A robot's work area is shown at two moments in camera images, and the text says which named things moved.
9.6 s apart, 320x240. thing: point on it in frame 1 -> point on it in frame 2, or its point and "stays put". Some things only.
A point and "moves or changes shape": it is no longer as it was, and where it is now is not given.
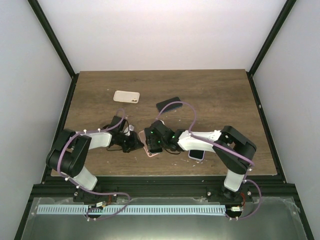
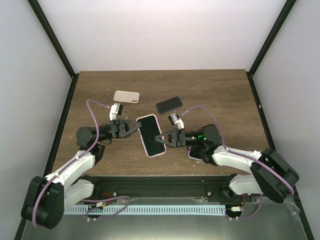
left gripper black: x=135 y=143 -> x=120 y=128
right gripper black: x=151 y=142 -> x=177 y=138
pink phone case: x=142 y=136 moves or changes shape
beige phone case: x=126 y=96 stays put
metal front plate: x=263 y=218 stays put
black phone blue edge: x=162 y=104 stays put
